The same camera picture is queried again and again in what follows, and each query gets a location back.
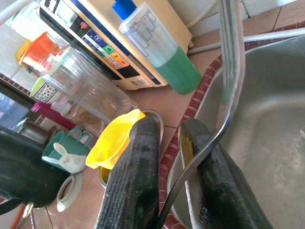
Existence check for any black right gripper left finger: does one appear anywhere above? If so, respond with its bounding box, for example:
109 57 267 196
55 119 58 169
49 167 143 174
95 116 163 229

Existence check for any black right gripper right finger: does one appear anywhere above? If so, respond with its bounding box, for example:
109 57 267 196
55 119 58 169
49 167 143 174
178 118 274 229

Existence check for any yellow plastic cup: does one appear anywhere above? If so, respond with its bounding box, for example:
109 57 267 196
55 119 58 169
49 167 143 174
85 109 146 170

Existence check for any long stainless steel utensil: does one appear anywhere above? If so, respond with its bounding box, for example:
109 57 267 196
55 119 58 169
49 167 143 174
156 0 246 229

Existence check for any shallow steel bowl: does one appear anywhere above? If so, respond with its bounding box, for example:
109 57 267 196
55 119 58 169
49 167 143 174
98 109 165 189

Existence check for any teal rabbit cup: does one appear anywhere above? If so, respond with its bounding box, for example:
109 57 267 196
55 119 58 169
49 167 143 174
41 127 93 174

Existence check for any stainless steel sink basin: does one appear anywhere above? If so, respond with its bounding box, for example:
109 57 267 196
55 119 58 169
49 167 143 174
166 35 305 229

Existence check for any clear jar orange lid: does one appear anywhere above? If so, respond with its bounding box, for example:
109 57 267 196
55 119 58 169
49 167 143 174
19 31 138 131

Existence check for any magenta bottle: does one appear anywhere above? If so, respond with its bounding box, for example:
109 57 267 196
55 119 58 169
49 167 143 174
30 101 77 131

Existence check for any black electric kettle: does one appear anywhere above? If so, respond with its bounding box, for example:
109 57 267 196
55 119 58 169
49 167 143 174
0 125 70 215

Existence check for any green dish soap bottle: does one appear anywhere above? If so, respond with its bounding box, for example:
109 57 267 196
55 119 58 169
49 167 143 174
112 0 203 95

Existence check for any patterned bowl green lid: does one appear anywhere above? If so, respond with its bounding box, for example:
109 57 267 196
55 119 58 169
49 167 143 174
30 64 63 105

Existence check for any cream water ionizer appliance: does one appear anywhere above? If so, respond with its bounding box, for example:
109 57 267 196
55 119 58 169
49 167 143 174
39 0 193 91

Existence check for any grey white drain pipe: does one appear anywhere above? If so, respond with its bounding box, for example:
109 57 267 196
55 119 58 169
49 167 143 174
187 27 305 55

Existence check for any yellow plastic lid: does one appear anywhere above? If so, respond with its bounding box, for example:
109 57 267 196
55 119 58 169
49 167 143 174
15 39 32 63

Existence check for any clear plastic container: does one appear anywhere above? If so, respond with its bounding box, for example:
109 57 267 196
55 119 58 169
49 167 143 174
4 0 50 42

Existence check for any pale plastic ring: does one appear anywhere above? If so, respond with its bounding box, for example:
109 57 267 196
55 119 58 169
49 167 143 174
56 171 84 213

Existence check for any orange hose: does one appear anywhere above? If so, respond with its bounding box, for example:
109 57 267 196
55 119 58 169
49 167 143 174
9 204 26 229

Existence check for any thin white hose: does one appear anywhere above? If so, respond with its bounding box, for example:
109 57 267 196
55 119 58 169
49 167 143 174
185 0 221 30

